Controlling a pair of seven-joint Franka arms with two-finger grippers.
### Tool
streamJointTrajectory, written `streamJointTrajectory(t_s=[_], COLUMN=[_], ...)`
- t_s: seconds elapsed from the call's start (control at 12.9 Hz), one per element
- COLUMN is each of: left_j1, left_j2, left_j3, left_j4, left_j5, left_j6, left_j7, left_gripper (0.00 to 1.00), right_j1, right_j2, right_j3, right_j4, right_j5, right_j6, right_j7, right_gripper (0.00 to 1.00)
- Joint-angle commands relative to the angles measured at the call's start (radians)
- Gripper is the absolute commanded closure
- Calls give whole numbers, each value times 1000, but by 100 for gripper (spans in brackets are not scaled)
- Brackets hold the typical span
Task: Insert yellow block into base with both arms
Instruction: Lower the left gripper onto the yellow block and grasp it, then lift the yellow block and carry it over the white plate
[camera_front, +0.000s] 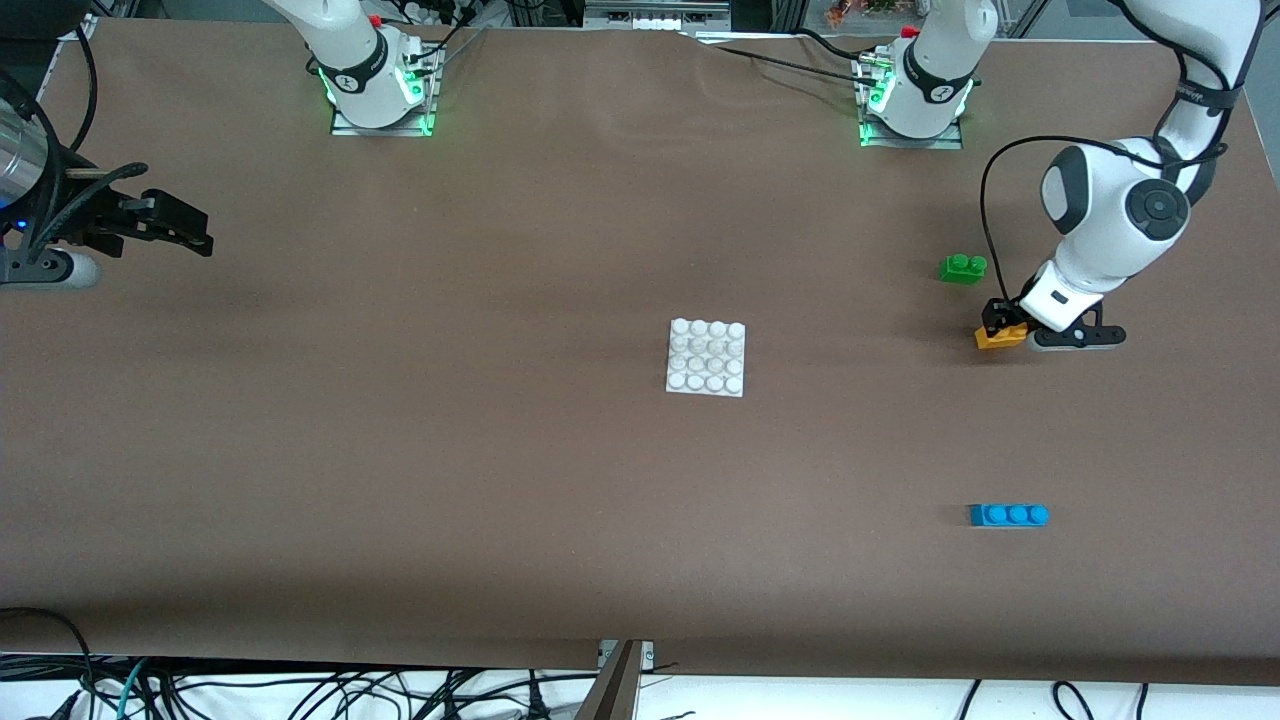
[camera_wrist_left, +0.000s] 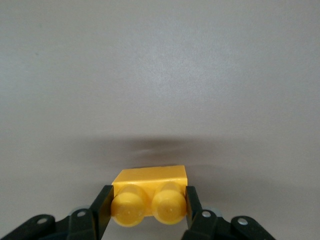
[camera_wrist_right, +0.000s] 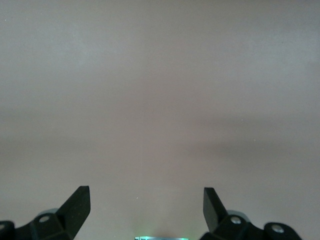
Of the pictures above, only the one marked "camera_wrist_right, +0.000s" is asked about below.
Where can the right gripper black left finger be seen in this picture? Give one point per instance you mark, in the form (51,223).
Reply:
(72,215)

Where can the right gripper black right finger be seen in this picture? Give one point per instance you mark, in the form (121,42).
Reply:
(215,215)

